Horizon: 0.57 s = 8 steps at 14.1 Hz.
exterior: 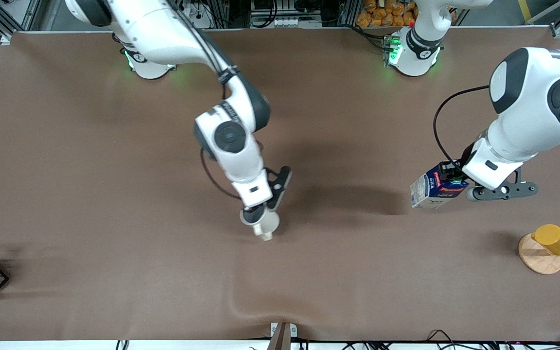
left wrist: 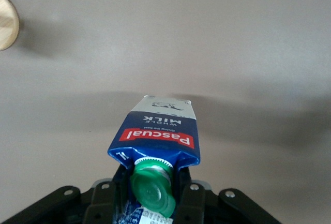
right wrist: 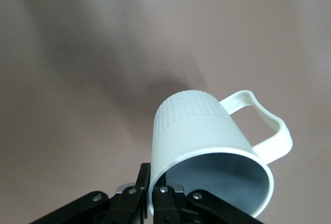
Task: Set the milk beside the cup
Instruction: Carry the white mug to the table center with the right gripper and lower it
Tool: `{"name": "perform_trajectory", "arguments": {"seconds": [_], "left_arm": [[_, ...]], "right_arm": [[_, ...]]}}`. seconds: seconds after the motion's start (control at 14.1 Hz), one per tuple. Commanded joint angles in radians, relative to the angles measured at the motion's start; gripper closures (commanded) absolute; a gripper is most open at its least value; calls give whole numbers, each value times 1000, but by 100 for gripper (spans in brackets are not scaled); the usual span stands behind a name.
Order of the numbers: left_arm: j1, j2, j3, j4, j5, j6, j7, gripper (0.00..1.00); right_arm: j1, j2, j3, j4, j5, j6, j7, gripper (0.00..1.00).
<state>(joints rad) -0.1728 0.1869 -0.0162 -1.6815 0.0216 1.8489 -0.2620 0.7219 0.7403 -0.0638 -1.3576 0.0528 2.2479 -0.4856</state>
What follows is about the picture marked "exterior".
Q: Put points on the grey ceramic mug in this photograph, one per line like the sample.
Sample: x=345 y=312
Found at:
x=271 y=224

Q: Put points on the blue milk carton green cap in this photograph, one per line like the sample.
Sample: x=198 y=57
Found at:
x=428 y=192

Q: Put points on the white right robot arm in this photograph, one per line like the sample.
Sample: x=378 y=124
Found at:
x=231 y=141

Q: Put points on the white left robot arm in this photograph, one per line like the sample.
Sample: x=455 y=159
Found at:
x=533 y=112

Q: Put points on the yellow plastic cup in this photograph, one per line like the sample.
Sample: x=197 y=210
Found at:
x=554 y=239

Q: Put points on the round wooden cup stand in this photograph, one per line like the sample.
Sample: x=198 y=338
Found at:
x=537 y=262

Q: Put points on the brown table cover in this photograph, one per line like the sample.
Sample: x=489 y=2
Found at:
x=280 y=272

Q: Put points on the long white power strip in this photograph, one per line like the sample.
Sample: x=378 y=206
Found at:
x=289 y=22

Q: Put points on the bag of orange buns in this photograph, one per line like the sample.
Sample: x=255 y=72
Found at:
x=377 y=14

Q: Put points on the white power strip with plugs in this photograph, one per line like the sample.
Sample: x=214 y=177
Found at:
x=200 y=17

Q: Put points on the metal table bracket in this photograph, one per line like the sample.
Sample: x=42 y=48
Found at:
x=282 y=335

